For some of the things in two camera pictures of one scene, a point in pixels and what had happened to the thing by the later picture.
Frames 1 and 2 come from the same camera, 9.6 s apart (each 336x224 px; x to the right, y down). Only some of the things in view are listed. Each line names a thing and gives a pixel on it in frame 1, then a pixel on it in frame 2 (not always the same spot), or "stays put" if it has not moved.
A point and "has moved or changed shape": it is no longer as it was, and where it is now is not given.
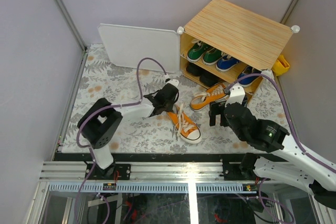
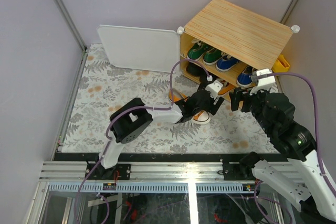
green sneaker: x=212 y=56 stays put
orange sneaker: x=217 y=92 has moved or changed shape
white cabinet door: x=124 y=45 stays put
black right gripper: x=214 y=108 to x=238 y=94
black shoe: x=209 y=80 stays put
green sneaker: x=197 y=50 stays put
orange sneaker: x=186 y=128 to x=201 y=117
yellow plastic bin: x=281 y=66 stays put
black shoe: x=195 y=70 stays put
